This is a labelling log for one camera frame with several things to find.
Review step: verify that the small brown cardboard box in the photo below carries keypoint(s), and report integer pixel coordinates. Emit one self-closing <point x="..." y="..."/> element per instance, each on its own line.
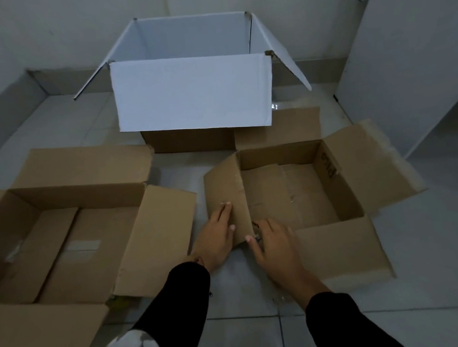
<point x="289" y="190"/>

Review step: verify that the person's left forearm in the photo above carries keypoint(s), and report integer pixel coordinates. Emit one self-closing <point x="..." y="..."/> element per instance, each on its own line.
<point x="176" y="314"/>

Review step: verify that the person's right forearm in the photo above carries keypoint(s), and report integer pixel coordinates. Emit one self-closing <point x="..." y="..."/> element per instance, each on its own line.
<point x="343" y="320"/>

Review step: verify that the person's left thumb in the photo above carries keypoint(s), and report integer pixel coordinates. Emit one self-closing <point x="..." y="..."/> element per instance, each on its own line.
<point x="231" y="232"/>

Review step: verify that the white door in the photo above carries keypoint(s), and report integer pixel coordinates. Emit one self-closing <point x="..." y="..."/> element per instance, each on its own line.
<point x="410" y="58"/>

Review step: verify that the person's right thumb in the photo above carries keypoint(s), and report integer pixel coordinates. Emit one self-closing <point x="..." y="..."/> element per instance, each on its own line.
<point x="253" y="245"/>

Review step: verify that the person's right hand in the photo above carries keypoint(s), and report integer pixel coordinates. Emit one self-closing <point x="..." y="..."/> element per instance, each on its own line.
<point x="277" y="254"/>

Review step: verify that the wide brown cardboard box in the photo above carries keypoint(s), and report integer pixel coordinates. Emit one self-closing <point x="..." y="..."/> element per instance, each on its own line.
<point x="80" y="246"/>

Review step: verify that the person's left hand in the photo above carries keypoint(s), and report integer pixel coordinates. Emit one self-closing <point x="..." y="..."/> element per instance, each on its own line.
<point x="214" y="241"/>

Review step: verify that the large white-lined cardboard box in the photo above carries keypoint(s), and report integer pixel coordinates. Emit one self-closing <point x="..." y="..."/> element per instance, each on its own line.
<point x="191" y="91"/>

